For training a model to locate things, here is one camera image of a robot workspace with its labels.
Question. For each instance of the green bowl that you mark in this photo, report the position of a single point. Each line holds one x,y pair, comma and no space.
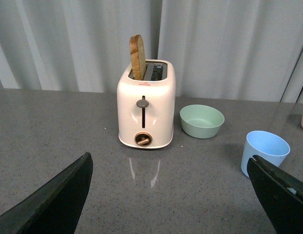
201,121

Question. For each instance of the cream white toaster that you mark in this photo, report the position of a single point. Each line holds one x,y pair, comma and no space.
146,107

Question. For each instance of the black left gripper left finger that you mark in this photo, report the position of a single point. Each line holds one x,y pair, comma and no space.
55,208

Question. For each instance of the brown toast slice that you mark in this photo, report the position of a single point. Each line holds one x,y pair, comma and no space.
137,57

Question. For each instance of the blue cup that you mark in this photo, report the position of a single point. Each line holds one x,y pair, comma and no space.
269,146

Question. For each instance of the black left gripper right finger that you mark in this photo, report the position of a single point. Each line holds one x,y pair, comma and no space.
280,194

